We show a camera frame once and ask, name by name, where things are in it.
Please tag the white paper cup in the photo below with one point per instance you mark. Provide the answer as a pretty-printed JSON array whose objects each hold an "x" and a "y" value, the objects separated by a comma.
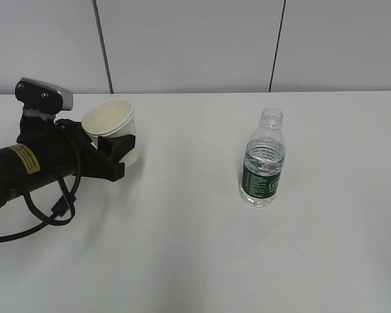
[{"x": 112, "y": 118}]

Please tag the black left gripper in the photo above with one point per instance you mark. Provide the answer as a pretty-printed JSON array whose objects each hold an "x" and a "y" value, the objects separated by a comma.
[{"x": 102, "y": 162}]

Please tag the clear green-label water bottle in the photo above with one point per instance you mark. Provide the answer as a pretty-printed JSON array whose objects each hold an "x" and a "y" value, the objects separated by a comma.
[{"x": 263, "y": 160}]

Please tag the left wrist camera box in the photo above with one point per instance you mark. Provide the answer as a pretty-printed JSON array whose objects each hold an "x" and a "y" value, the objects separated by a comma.
[{"x": 43, "y": 96}]

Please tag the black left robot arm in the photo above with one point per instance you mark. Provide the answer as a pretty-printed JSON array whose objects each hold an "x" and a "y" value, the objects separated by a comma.
[{"x": 45, "y": 150}]

